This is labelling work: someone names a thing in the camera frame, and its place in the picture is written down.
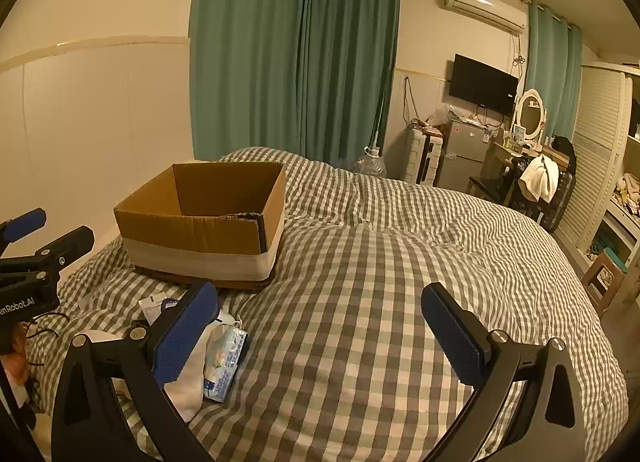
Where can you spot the small wooden stool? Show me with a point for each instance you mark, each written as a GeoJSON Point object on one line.
{"type": "Point", "coordinates": [602, 277]}

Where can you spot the white cloth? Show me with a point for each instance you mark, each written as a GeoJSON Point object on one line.
{"type": "Point", "coordinates": [192, 392]}

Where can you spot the clear plastic bag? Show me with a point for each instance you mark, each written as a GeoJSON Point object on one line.
{"type": "Point", "coordinates": [441, 114]}

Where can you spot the clear water jug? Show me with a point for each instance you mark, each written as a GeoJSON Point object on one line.
{"type": "Point", "coordinates": [370, 164]}

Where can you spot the tissue packet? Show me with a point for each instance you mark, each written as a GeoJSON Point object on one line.
{"type": "Point", "coordinates": [227, 357]}

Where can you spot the white drawer cabinet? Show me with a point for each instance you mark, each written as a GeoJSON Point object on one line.
{"type": "Point", "coordinates": [420, 157]}

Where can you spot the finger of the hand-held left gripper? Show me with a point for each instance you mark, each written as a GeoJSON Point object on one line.
{"type": "Point", "coordinates": [70, 243]}
{"type": "Point", "coordinates": [25, 223]}

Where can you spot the white oval mirror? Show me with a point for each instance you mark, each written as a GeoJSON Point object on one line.
{"type": "Point", "coordinates": [530, 114]}

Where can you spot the black wall television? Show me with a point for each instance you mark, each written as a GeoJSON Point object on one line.
{"type": "Point", "coordinates": [482, 84]}

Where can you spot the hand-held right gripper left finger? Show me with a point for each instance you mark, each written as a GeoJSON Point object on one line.
{"type": "Point", "coordinates": [184, 334]}

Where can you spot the silver small fridge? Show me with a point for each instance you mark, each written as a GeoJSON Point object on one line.
{"type": "Point", "coordinates": [462, 157]}

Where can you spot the dark chair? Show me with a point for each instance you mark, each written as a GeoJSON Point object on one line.
{"type": "Point", "coordinates": [492, 187]}

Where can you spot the narrow green curtain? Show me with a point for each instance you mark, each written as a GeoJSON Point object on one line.
{"type": "Point", "coordinates": [552, 72]}

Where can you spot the black suitcase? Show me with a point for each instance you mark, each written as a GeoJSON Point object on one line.
{"type": "Point", "coordinates": [557, 202]}

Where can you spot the grey checked blanket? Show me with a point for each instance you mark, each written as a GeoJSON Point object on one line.
{"type": "Point", "coordinates": [360, 292]}

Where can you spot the small white packet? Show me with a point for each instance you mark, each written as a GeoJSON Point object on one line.
{"type": "Point", "coordinates": [152, 307]}

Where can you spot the white slatted wardrobe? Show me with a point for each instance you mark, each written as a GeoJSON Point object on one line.
{"type": "Point", "coordinates": [595, 157]}

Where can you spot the white air conditioner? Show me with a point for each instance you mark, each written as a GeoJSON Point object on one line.
{"type": "Point", "coordinates": [485, 7]}

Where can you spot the brown cardboard box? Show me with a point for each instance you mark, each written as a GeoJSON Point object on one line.
{"type": "Point", "coordinates": [200, 242]}

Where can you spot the wooden dressing table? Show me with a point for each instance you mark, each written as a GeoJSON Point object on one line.
{"type": "Point", "coordinates": [500, 149]}

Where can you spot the black bag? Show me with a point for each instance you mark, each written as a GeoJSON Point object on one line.
{"type": "Point", "coordinates": [564, 152]}

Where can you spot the white towel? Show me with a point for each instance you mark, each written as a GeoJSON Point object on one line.
{"type": "Point", "coordinates": [537, 177]}

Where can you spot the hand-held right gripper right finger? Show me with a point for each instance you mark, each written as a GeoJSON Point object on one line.
{"type": "Point", "coordinates": [455, 337]}

